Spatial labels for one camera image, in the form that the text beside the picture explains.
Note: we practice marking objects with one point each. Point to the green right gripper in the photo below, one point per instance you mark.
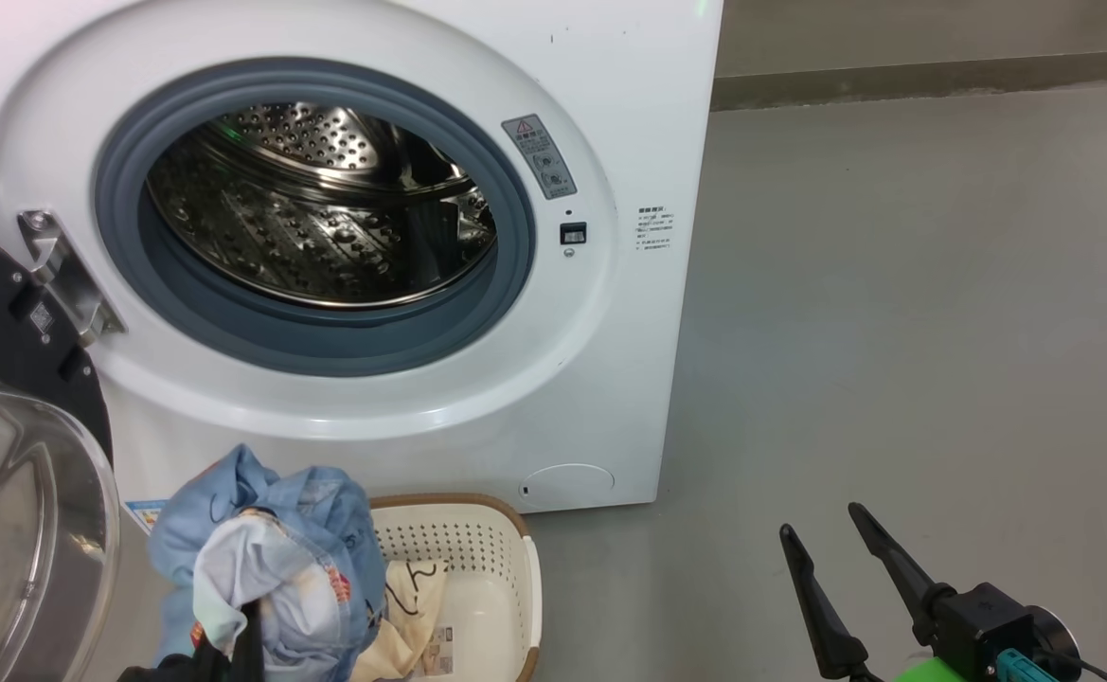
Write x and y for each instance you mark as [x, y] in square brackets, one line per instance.
[932, 671]

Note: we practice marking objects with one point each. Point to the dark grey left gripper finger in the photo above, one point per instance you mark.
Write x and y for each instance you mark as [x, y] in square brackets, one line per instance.
[214, 665]
[252, 644]

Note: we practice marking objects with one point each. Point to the light blue garment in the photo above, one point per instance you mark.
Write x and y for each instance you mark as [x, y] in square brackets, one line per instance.
[326, 511]

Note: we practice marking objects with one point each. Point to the cream printed garment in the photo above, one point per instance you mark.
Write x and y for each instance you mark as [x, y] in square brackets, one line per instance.
[411, 606]

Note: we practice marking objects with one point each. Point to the round glass washing machine door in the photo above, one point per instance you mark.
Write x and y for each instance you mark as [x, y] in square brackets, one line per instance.
[13, 530]

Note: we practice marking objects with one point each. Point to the basket product label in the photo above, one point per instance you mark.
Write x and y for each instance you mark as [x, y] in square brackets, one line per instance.
[435, 652]

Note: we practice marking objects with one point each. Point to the cream perforated laundry basket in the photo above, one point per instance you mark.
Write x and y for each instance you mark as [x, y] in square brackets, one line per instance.
[487, 587]

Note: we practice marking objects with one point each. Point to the grey rubber door gasket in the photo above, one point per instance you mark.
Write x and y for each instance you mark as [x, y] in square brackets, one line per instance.
[231, 322]

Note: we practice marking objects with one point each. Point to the metal door hinge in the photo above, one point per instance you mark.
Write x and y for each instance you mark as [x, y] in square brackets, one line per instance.
[65, 275]

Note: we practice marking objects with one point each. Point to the black door lock socket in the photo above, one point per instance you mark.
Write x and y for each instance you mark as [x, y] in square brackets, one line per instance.
[573, 233]

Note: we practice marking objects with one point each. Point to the white front-load washing machine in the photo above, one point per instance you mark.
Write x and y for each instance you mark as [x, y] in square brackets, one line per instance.
[610, 95]

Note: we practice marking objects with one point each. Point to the round white filter cap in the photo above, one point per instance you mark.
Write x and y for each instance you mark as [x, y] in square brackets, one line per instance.
[567, 485]

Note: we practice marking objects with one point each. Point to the steel perforated washer drum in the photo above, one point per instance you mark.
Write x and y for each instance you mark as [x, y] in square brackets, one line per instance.
[307, 237]

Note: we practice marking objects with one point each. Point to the grey warning sticker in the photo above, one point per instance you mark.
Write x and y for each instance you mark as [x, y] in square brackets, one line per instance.
[539, 156]

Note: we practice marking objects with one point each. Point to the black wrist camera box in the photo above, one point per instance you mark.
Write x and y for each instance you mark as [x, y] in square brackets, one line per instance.
[984, 625]

